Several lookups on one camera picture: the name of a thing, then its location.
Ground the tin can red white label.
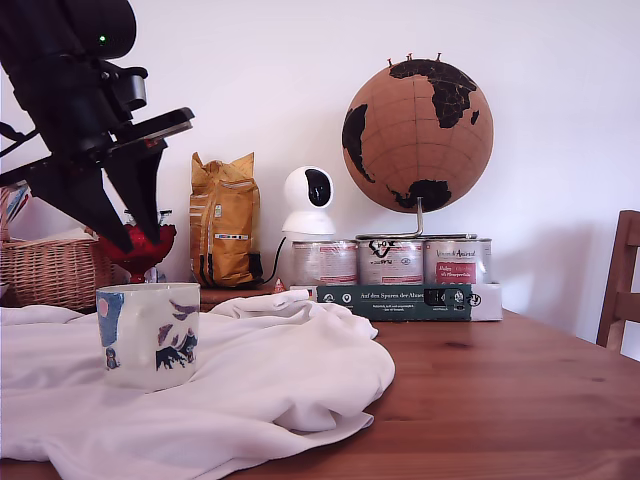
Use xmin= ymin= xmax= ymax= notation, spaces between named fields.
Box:
xmin=291 ymin=240 xmax=360 ymax=288

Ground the red pen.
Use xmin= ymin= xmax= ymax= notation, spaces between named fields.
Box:
xmin=3 ymin=185 xmax=32 ymax=222

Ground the white paper sheet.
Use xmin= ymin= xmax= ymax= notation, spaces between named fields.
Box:
xmin=8 ymin=227 xmax=94 ymax=245

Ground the white cloth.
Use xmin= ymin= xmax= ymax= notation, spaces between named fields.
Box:
xmin=0 ymin=291 xmax=397 ymax=480

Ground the tin can red name label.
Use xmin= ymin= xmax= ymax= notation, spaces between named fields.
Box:
xmin=423 ymin=237 xmax=493 ymax=287

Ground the black camera power cable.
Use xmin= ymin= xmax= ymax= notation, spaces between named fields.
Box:
xmin=261 ymin=235 xmax=288 ymax=287

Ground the wooden chair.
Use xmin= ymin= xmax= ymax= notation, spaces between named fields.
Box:
xmin=595 ymin=209 xmax=640 ymax=362

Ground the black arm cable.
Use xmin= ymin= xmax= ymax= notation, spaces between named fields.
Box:
xmin=0 ymin=120 xmax=42 ymax=158

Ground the white mug with blue print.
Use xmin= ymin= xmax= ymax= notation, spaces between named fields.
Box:
xmin=95 ymin=282 xmax=202 ymax=394

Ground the white dome security camera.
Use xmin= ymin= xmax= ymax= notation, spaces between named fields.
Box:
xmin=280 ymin=166 xmax=338 ymax=238

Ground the tin can black logo label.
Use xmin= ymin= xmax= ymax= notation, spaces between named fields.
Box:
xmin=357 ymin=239 xmax=426 ymax=287

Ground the metal globe stand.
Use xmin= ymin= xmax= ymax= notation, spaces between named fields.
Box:
xmin=355 ymin=196 xmax=477 ymax=242

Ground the red glass footed bowl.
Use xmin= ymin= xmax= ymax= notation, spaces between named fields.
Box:
xmin=97 ymin=222 xmax=178 ymax=285

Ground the wicker basket with handle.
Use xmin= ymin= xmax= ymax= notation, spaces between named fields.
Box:
xmin=0 ymin=187 xmax=115 ymax=314

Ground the yellow coffee bag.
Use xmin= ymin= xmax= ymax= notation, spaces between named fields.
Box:
xmin=188 ymin=152 xmax=264 ymax=290

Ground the cork globe with black continents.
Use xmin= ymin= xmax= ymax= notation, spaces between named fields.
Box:
xmin=341 ymin=58 xmax=495 ymax=216

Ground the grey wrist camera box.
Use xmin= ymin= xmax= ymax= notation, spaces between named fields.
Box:
xmin=102 ymin=66 xmax=150 ymax=112

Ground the cardboard tray with green label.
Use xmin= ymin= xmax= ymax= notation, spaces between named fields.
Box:
xmin=288 ymin=281 xmax=503 ymax=323

